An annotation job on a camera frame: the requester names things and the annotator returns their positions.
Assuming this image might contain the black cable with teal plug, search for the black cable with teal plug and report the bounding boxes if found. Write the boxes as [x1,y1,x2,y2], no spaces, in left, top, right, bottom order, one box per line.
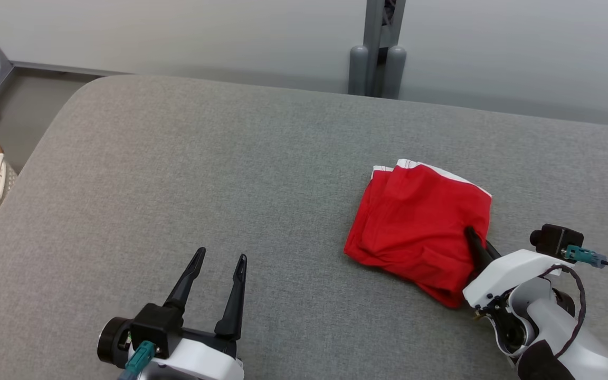
[563,245,608,270]
[118,340,157,380]

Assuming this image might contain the red white sports shorts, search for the red white sports shorts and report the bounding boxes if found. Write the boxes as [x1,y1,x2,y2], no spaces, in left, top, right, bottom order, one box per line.
[344,159,492,309]

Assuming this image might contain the grey metal post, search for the grey metal post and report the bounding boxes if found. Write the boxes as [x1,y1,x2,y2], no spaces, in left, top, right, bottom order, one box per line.
[348,0,407,100]

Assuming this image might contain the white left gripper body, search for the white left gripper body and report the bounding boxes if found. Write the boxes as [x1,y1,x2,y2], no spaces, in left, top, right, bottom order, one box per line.
[125,327,245,380]

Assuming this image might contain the thin dark braided arm cable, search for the thin dark braided arm cable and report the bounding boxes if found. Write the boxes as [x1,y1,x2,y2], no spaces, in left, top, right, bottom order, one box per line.
[539,264,586,360]

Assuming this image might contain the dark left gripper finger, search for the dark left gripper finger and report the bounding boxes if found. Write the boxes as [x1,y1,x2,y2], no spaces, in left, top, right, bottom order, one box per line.
[214,254,248,340]
[164,247,206,312]

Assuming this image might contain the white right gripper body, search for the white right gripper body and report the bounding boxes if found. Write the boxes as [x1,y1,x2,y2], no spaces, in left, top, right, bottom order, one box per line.
[462,249,553,309]

